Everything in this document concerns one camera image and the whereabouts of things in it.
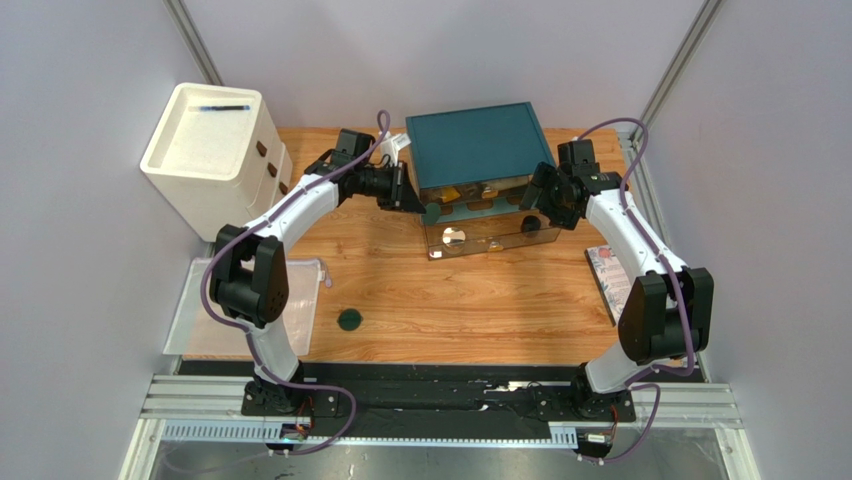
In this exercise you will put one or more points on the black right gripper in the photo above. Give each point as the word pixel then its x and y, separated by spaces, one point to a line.
pixel 541 192

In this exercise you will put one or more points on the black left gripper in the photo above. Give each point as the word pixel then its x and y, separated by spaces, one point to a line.
pixel 403 196

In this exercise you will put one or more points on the black round jar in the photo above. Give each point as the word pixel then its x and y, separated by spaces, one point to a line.
pixel 530 226

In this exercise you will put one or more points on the clear acrylic drawer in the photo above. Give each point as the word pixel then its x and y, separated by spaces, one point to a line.
pixel 487 230
pixel 485 190

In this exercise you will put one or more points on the gold rim powder jar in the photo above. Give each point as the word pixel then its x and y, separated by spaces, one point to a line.
pixel 453 240

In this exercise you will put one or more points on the dark green round compact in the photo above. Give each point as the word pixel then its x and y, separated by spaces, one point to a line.
pixel 349 319
pixel 433 213

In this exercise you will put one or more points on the orange tube white cap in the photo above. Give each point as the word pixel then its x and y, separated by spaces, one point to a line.
pixel 446 195

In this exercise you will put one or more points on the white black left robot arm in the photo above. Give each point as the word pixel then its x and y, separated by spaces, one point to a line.
pixel 324 186

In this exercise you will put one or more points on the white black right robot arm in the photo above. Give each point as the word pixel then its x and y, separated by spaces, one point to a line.
pixel 666 318

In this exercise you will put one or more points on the teal drawer organizer box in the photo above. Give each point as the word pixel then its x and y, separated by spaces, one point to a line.
pixel 477 144

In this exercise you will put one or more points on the floral pink palette box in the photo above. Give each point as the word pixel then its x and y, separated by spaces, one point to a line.
pixel 611 279

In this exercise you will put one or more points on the white storage cabinet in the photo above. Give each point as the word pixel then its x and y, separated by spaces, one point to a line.
pixel 217 158

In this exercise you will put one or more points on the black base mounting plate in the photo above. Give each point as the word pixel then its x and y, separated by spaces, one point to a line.
pixel 534 400

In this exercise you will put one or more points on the clear plastic zip pouch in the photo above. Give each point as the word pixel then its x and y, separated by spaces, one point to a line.
pixel 220 311

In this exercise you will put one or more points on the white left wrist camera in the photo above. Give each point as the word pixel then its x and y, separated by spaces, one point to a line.
pixel 391 147

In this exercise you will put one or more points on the aluminium rail frame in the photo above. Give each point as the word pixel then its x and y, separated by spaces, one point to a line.
pixel 201 408

